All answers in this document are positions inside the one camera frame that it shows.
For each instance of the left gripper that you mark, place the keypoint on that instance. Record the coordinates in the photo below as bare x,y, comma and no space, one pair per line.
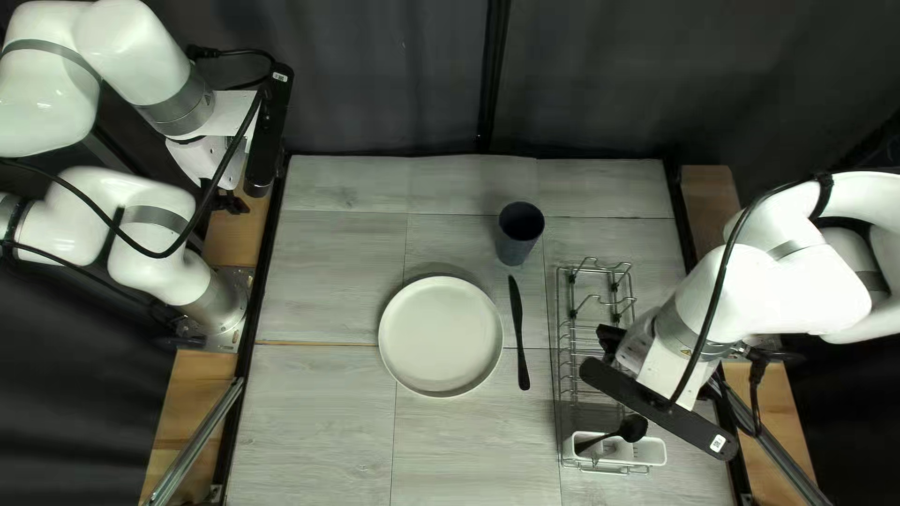
218,151

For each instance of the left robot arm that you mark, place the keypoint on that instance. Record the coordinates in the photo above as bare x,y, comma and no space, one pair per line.
147,260

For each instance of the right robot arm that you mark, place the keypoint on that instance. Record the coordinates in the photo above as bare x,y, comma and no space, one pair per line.
773,295

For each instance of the pale plate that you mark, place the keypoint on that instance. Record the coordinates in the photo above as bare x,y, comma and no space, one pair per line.
439,336

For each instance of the black knife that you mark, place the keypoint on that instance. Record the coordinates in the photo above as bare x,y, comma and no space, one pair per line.
519,330

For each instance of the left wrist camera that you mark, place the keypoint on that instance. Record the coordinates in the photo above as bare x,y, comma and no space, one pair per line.
271,126

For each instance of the black spoon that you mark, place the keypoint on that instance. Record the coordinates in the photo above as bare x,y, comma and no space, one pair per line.
635,427

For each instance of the dark blue cup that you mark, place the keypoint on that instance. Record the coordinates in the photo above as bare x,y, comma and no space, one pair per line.
520,242

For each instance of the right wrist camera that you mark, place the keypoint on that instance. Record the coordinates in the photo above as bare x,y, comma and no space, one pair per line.
654,407

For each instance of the white cutlery holder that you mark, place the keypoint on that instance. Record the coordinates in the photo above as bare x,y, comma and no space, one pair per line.
654,453

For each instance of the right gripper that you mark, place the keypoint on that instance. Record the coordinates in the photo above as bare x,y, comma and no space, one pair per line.
657,365

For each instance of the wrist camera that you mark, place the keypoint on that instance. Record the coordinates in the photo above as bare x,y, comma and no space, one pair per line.
271,126
654,407

